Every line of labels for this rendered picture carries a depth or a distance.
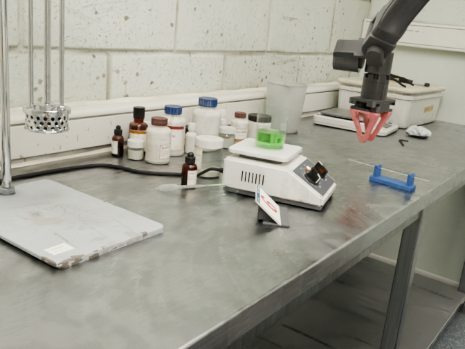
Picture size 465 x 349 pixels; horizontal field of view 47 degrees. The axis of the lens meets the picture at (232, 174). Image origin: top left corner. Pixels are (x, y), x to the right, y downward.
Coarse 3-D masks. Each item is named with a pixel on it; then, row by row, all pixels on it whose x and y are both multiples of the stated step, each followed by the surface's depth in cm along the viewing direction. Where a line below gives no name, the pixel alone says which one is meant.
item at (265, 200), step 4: (260, 188) 97; (260, 192) 95; (260, 196) 93; (264, 196) 95; (260, 200) 91; (264, 200) 93; (268, 200) 95; (272, 200) 98; (264, 204) 91; (268, 204) 93; (272, 204) 95; (276, 204) 98; (268, 208) 91; (272, 208) 93; (276, 208) 95; (272, 212) 91; (276, 212) 93; (276, 216) 91
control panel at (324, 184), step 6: (306, 162) 107; (300, 168) 103; (306, 168) 104; (300, 174) 100; (306, 180) 99; (324, 180) 105; (330, 180) 107; (312, 186) 99; (318, 186) 101; (324, 186) 102; (330, 186) 104; (318, 192) 98; (324, 192) 100
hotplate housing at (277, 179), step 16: (224, 160) 103; (240, 160) 102; (256, 160) 103; (272, 160) 102; (304, 160) 108; (224, 176) 104; (240, 176) 102; (256, 176) 101; (272, 176) 100; (288, 176) 99; (240, 192) 104; (272, 192) 101; (288, 192) 100; (304, 192) 98; (320, 208) 98
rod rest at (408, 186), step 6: (378, 168) 122; (378, 174) 123; (408, 174) 117; (414, 174) 118; (372, 180) 123; (378, 180) 122; (384, 180) 121; (390, 180) 121; (396, 180) 121; (408, 180) 117; (396, 186) 119; (402, 186) 118; (408, 186) 117; (414, 186) 118
